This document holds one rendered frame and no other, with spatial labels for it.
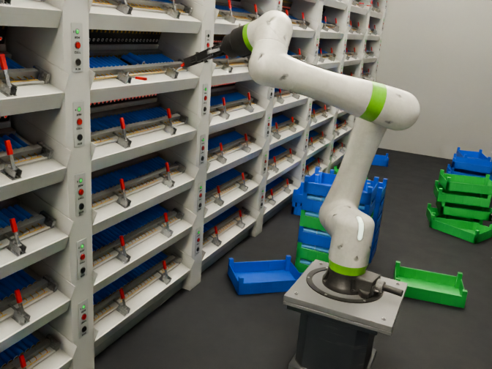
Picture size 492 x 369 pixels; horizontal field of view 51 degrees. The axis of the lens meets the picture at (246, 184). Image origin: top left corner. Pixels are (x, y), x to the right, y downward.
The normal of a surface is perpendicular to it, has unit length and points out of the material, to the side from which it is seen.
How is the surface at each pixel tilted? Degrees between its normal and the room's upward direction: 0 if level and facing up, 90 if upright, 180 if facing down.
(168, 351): 0
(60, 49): 90
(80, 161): 90
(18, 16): 111
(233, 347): 0
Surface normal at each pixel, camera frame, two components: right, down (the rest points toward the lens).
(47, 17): 0.82, 0.51
